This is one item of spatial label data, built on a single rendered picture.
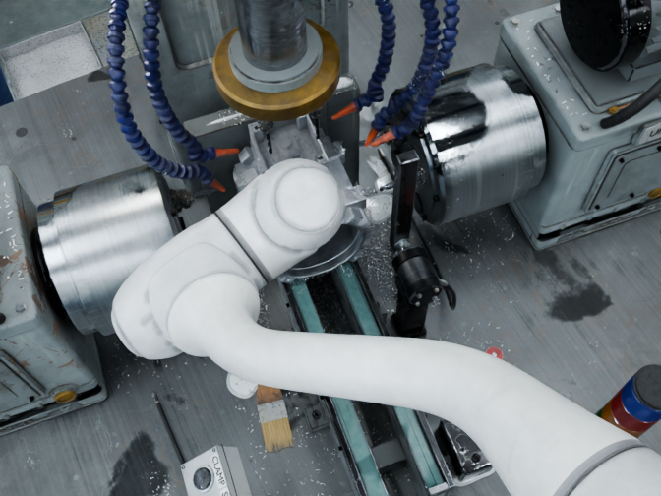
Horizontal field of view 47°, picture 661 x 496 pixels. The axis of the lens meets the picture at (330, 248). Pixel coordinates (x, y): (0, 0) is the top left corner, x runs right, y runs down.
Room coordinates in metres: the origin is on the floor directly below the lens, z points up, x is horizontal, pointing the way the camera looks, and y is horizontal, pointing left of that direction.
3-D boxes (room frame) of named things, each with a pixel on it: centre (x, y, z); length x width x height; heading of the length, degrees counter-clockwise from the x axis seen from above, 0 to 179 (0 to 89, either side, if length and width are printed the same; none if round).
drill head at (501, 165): (0.81, -0.27, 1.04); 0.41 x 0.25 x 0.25; 107
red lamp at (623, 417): (0.28, -0.40, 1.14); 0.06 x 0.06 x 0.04
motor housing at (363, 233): (0.71, 0.05, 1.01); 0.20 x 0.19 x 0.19; 18
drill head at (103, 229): (0.61, 0.39, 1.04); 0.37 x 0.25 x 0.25; 107
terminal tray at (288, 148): (0.75, 0.06, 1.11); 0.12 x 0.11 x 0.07; 18
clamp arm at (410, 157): (0.63, -0.12, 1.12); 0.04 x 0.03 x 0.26; 17
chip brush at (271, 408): (0.44, 0.13, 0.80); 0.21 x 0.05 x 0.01; 11
